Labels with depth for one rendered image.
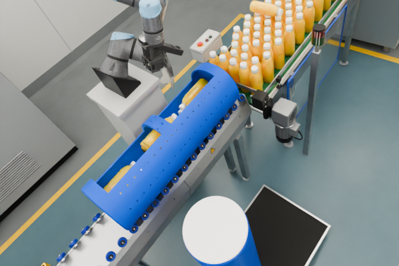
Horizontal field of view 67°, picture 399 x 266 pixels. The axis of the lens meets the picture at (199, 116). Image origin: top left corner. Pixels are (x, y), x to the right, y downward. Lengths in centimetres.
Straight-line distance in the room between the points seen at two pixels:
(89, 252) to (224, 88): 102
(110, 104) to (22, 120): 124
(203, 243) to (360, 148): 175
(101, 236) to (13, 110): 149
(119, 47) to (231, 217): 101
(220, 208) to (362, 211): 137
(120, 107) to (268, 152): 142
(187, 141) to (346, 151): 160
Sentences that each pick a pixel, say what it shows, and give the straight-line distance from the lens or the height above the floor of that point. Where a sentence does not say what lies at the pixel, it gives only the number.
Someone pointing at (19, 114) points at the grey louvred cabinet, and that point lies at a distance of 283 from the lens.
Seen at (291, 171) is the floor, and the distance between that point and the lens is 257.
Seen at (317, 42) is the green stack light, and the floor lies 119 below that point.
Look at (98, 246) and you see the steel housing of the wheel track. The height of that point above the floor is 93.
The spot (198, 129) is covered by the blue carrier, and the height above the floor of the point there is 114.
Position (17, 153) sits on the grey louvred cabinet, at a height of 48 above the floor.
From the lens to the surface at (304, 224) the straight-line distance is 227.
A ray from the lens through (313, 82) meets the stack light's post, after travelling 195.
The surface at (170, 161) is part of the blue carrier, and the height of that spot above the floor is 115.
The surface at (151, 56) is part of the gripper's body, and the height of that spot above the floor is 158.
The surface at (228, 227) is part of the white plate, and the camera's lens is 134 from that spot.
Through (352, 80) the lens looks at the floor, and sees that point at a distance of 319.
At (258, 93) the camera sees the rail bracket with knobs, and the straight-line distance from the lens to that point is 172.
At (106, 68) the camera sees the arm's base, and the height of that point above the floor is 133.
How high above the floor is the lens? 230
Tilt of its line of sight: 51 degrees down
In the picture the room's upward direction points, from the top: 20 degrees counter-clockwise
